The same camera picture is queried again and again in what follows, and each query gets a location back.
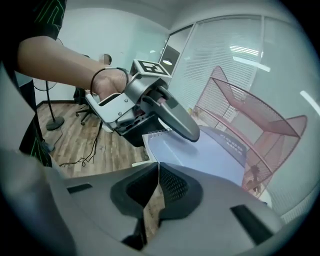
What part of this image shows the small potted plant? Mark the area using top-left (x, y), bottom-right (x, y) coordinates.
top-left (246, 163), bottom-right (263, 193)
top-left (187, 106), bottom-right (201, 119)

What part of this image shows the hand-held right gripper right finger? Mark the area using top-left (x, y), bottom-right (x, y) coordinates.
top-left (141, 161), bottom-right (284, 256)

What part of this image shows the person's left forearm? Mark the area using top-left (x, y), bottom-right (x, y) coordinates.
top-left (16, 35), bottom-right (106, 89)

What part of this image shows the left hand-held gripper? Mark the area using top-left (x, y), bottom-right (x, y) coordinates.
top-left (84, 58), bottom-right (201, 148)

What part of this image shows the black floor cable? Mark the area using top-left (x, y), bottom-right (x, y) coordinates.
top-left (58, 119), bottom-right (102, 168)

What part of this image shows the black wrist band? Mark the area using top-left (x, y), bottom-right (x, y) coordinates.
top-left (89, 65), bottom-right (130, 97)

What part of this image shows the black pedestal fan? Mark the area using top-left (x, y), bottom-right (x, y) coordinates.
top-left (33, 37), bottom-right (66, 132)

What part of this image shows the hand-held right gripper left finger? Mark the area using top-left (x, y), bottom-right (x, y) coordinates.
top-left (63, 161), bottom-right (160, 251)

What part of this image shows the person's left hand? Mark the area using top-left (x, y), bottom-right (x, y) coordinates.
top-left (93, 69), bottom-right (129, 99)

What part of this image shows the pink wire mesh rack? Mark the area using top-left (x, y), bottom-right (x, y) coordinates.
top-left (193, 65), bottom-right (308, 199)

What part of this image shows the purple spiral notebook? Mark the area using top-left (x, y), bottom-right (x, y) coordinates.
top-left (141, 126), bottom-right (248, 187)

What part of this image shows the black office chair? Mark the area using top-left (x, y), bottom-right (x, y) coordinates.
top-left (73, 87), bottom-right (93, 126)

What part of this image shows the person's black printed t-shirt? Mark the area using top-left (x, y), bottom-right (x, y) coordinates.
top-left (14, 0), bottom-right (68, 168)

